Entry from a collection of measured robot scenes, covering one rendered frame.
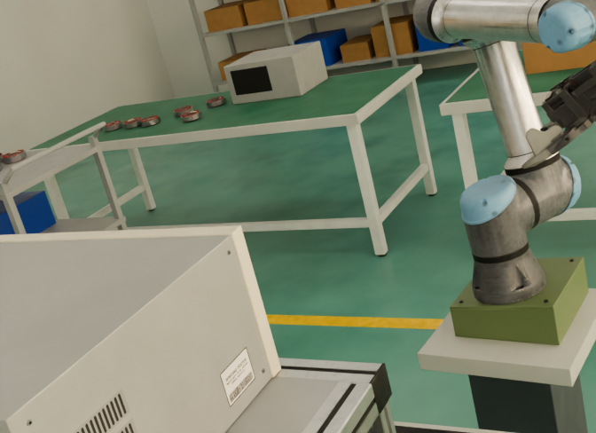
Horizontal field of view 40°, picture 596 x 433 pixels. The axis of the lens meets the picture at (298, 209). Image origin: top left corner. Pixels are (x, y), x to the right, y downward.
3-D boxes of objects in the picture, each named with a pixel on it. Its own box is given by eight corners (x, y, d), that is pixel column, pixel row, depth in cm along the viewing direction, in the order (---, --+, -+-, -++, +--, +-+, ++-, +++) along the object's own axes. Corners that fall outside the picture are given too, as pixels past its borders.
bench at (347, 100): (150, 207, 588) (118, 106, 564) (445, 190, 477) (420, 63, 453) (65, 263, 516) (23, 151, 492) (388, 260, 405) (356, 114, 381)
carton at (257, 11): (266, 17, 840) (261, -4, 833) (302, 10, 820) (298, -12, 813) (248, 25, 808) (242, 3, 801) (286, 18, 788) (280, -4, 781)
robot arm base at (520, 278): (490, 271, 184) (479, 232, 182) (556, 271, 175) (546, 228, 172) (462, 304, 173) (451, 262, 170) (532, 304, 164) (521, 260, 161)
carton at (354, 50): (358, 52, 810) (355, 36, 805) (385, 48, 797) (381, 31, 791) (343, 63, 778) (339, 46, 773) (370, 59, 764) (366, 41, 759)
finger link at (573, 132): (540, 146, 147) (577, 113, 146) (546, 153, 147) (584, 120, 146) (548, 148, 143) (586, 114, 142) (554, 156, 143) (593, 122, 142)
